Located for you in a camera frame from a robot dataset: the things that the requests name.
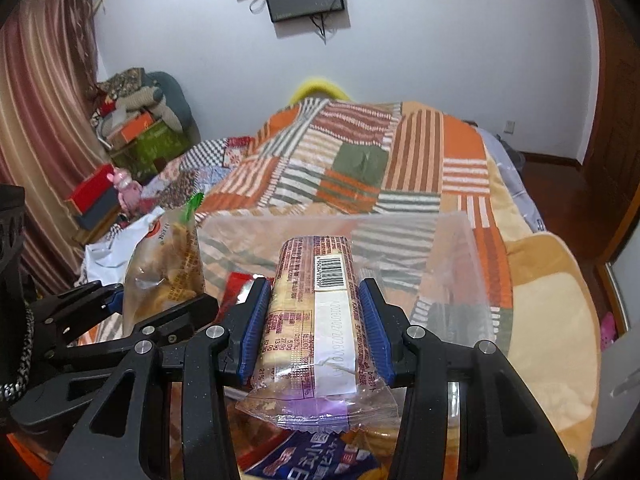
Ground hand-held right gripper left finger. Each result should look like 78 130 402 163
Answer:
50 276 274 480

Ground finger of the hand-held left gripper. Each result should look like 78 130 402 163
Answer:
9 294 222 428
26 282 126 350

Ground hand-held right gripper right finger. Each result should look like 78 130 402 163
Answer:
358 278 577 480

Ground clear bag of yellow snacks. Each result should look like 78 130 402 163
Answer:
122 192 207 342

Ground clear cookie packet with barcode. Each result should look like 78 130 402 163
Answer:
235 234 397 434

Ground clear plastic container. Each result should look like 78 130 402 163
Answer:
197 211 502 361

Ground red snack packet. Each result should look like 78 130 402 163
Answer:
220 271 264 322

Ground white plastic bag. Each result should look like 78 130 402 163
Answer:
82 207 167 288

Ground dark grey box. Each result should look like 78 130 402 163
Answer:
74 192 124 232

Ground pink toy figure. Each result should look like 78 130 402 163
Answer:
107 167 145 222

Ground red box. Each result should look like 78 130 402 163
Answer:
63 163 116 214

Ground blue snack packet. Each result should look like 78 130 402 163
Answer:
240 429 392 480

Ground striped brown curtain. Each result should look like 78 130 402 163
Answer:
0 0 109 297

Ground cream fleece blanket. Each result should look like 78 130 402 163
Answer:
400 101 603 466

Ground orange cardboard box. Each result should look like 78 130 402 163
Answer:
104 112 155 145

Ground patchwork striped blanket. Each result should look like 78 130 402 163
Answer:
95 97 517 343

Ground grey bed sheet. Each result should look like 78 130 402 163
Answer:
477 127 547 234

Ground grey plush cushion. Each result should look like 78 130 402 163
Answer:
144 71 202 142

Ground patterned folded cloth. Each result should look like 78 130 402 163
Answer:
96 67 147 107

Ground pink slippers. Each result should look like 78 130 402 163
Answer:
599 312 619 352

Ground white cabinet door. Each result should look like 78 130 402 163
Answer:
591 244 640 453

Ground yellow pillow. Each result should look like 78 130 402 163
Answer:
290 76 354 107

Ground wooden door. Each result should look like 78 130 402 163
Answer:
581 0 640 263

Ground black monitor cable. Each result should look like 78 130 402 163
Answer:
309 12 335 45

